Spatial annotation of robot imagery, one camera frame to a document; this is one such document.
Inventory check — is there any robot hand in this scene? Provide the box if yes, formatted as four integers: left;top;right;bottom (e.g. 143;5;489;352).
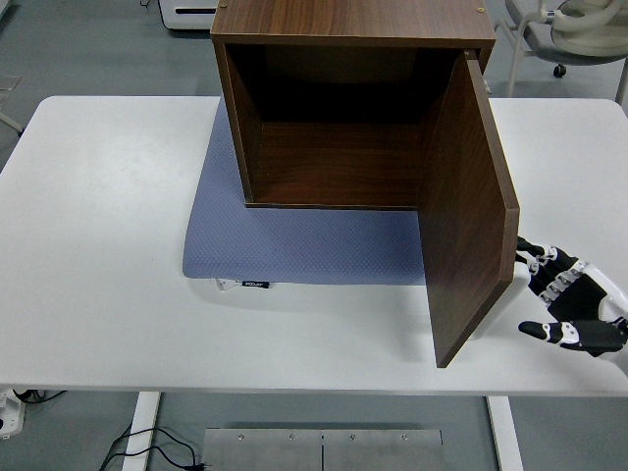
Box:
514;236;628;358

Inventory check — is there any black cable at power strip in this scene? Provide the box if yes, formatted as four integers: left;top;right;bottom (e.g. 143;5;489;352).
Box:
12;388;68;404

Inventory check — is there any brown wooden cabinet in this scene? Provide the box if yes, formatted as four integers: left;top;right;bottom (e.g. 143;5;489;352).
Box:
209;0;497;211

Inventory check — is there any white stand leg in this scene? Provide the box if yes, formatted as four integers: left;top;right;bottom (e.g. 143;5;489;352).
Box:
0;92;26;137

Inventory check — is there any white office chair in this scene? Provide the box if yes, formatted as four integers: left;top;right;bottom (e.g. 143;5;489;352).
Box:
493;0;628;97

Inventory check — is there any white table leg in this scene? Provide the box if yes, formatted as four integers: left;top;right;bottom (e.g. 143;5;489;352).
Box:
117;391;162;471
486;394;524;471

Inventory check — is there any white power strip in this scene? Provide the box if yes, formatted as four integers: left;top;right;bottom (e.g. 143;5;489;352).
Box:
0;389;25;440

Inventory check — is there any white appliance with slot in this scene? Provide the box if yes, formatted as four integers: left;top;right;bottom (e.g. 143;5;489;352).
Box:
157;0;220;31

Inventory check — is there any black floor cable with plug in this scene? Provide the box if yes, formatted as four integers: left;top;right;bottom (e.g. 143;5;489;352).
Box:
97;425;213;471

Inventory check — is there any grey metal plate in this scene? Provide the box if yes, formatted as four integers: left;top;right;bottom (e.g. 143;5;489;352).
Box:
201;428;445;471

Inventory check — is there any blue mesh cushion mat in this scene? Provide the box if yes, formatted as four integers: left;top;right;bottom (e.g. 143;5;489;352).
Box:
181;100;428;287

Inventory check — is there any cream ribbed hose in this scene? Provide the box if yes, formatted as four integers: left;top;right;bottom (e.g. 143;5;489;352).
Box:
549;0;628;56

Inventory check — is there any brown wooden cabinet door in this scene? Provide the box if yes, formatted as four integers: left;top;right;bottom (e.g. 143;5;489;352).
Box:
415;48;521;369

